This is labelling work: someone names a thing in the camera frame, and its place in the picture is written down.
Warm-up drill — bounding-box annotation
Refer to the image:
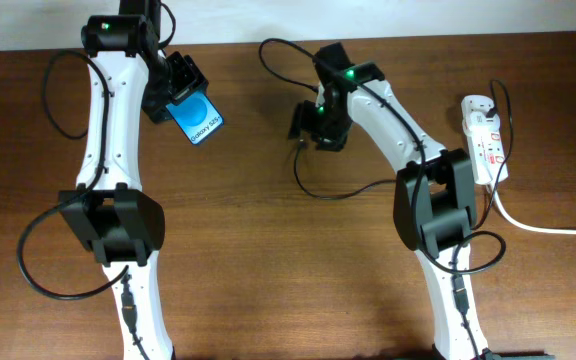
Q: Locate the blue Samsung Galaxy smartphone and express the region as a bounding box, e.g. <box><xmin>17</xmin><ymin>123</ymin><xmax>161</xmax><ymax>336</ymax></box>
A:
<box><xmin>166</xmin><ymin>92</ymin><xmax>224</xmax><ymax>145</ymax></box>

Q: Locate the thin black charging cable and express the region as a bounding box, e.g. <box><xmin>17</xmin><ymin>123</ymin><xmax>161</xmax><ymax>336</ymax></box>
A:
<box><xmin>292</xmin><ymin>78</ymin><xmax>514</xmax><ymax>231</ymax></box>

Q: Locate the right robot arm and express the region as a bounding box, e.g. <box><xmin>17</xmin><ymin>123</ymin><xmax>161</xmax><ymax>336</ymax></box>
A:
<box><xmin>289</xmin><ymin>43</ymin><xmax>492</xmax><ymax>359</ymax></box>

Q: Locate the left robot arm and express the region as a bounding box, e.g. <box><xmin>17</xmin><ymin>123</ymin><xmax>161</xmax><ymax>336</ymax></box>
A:
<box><xmin>59</xmin><ymin>1</ymin><xmax>224</xmax><ymax>360</ymax></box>

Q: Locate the white USB charger plug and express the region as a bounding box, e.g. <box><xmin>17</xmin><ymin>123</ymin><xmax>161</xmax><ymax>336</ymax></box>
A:
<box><xmin>466</xmin><ymin>111</ymin><xmax>499</xmax><ymax>132</ymax></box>

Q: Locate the white power strip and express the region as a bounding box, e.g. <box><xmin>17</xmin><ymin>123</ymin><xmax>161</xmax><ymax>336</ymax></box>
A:
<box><xmin>461</xmin><ymin>95</ymin><xmax>508</xmax><ymax>187</ymax></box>

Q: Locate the white power strip cord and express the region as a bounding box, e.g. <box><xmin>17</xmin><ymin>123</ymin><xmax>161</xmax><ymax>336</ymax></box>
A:
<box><xmin>486</xmin><ymin>183</ymin><xmax>576</xmax><ymax>239</ymax></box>

